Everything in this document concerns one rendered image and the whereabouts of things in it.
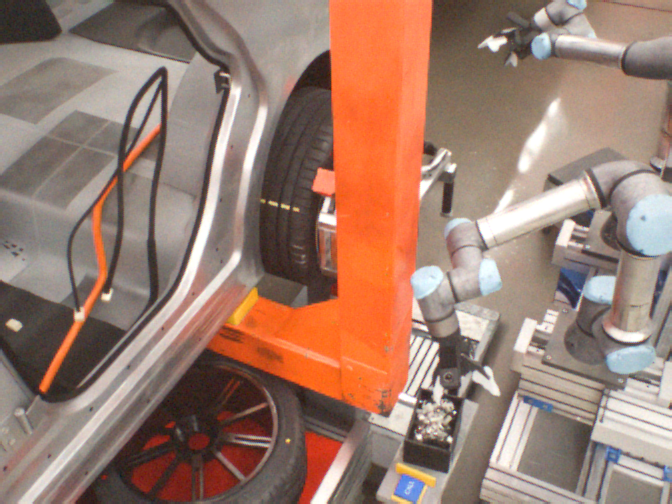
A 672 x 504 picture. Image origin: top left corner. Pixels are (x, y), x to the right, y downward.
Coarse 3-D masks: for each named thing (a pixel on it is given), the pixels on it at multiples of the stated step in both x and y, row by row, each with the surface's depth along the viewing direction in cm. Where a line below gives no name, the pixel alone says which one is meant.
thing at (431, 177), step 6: (450, 156) 252; (444, 162) 247; (438, 168) 245; (426, 174) 242; (432, 174) 242; (438, 174) 245; (426, 180) 240; (432, 180) 240; (420, 186) 238; (426, 186) 238; (432, 186) 242; (420, 192) 236; (426, 192) 237; (420, 198) 233; (420, 204) 235
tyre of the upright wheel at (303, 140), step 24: (312, 96) 242; (288, 120) 234; (312, 120) 233; (288, 144) 230; (312, 144) 228; (288, 168) 229; (312, 168) 225; (264, 192) 231; (288, 192) 228; (312, 192) 226; (264, 216) 233; (288, 216) 229; (312, 216) 230; (264, 240) 238; (288, 240) 234; (312, 240) 236; (264, 264) 249; (288, 264) 240; (312, 264) 242
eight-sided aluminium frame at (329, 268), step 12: (324, 204) 229; (324, 216) 229; (324, 228) 230; (324, 240) 234; (336, 240) 231; (324, 252) 237; (336, 252) 235; (324, 264) 241; (336, 264) 238; (336, 276) 242
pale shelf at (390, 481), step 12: (468, 408) 239; (468, 420) 236; (468, 432) 235; (456, 444) 229; (396, 456) 227; (456, 456) 226; (420, 468) 224; (384, 480) 221; (396, 480) 221; (444, 480) 220; (384, 492) 218; (432, 492) 218
